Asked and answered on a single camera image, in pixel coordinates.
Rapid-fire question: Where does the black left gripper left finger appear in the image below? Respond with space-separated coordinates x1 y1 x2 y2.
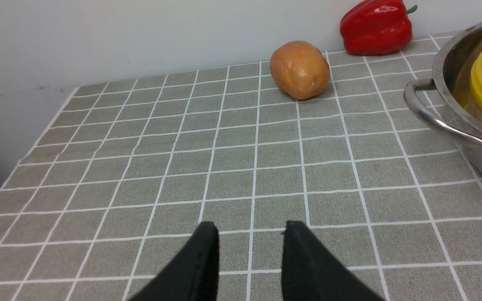
130 222 220 301

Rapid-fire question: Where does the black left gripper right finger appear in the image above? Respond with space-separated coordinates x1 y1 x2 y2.
282 220 383 301

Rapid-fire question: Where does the stainless steel pot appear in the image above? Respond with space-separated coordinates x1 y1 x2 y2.
404 22 482 172

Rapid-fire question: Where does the grey checked tablecloth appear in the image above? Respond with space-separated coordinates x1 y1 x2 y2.
0 33 482 301

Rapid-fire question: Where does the brown potato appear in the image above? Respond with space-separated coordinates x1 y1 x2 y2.
269 40 331 101

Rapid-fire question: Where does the red bell pepper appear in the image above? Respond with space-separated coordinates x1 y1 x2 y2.
340 0 418 56

